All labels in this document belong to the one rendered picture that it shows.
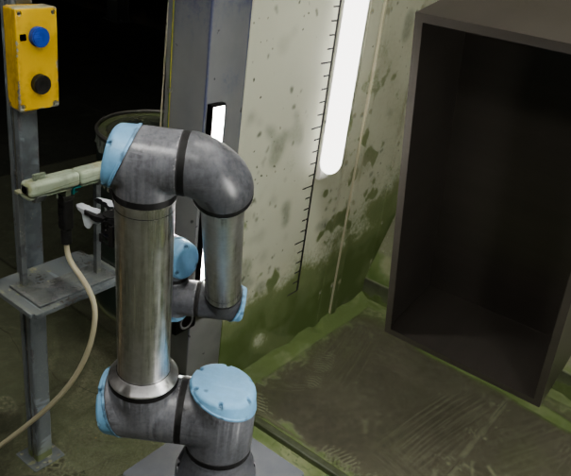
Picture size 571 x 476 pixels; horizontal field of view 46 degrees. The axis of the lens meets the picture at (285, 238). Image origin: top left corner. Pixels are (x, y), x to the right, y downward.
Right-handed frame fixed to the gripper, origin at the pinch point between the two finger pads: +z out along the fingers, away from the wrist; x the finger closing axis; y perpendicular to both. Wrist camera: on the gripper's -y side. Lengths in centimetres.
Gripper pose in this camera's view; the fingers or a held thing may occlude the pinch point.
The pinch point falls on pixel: (89, 201)
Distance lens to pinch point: 186.4
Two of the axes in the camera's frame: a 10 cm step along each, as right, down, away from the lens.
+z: -7.8, -3.6, 5.1
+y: -1.2, 8.9, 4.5
